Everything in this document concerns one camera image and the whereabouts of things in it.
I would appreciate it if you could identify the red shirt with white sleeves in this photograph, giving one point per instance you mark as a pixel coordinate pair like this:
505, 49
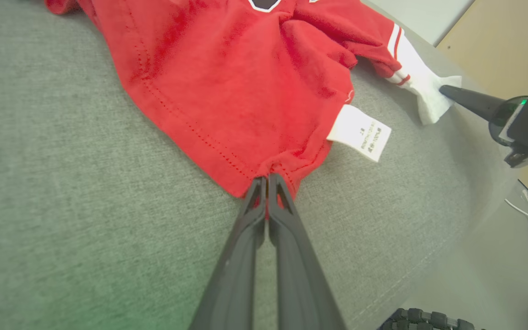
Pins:
227, 82

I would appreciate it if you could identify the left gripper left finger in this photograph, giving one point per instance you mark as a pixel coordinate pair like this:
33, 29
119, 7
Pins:
236, 275

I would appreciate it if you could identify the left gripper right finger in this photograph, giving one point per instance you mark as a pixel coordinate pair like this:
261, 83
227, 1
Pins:
298, 275

